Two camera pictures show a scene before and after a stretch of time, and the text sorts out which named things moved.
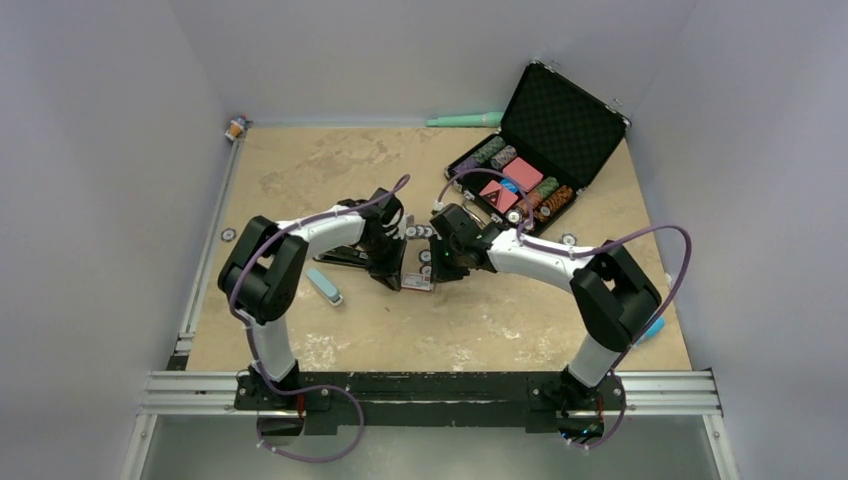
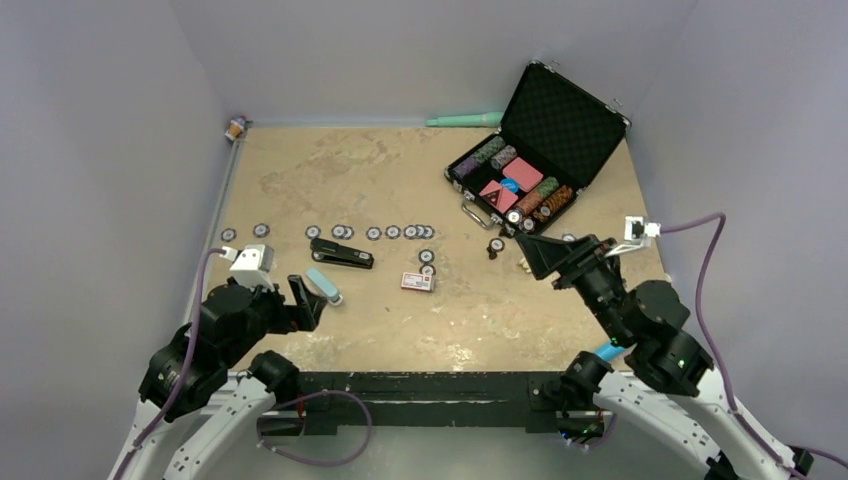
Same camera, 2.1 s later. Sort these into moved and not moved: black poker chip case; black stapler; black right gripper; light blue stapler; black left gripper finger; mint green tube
Moved: black left gripper finger; black right gripper
Not moved: mint green tube; black stapler; black poker chip case; light blue stapler
